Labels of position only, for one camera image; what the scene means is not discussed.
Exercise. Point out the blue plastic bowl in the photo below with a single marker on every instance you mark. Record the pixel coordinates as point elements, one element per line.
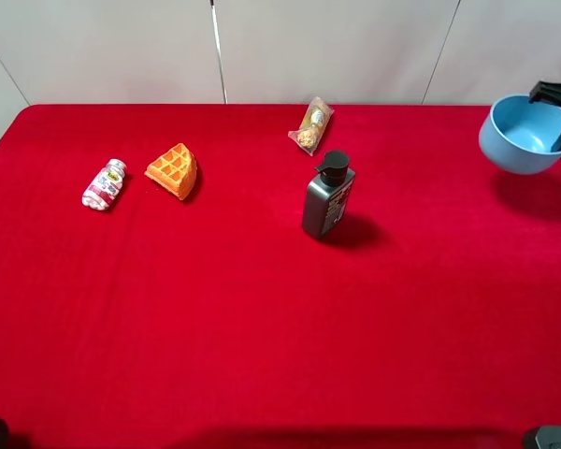
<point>517,136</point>

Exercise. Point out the black pump dispenser bottle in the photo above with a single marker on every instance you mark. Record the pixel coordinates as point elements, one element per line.
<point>327,194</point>

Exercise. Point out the clear wrapped snack packet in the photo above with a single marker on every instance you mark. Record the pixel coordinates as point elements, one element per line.
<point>311,130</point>

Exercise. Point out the black base corner right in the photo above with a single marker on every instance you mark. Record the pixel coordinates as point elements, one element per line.
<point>544,437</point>

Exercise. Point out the orange waffle wedge toy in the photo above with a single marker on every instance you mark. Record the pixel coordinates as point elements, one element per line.
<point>175,170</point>

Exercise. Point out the red tablecloth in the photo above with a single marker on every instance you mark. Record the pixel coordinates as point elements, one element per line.
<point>430,317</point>

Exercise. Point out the small white pink bottle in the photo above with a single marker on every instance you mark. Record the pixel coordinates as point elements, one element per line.
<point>105,186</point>

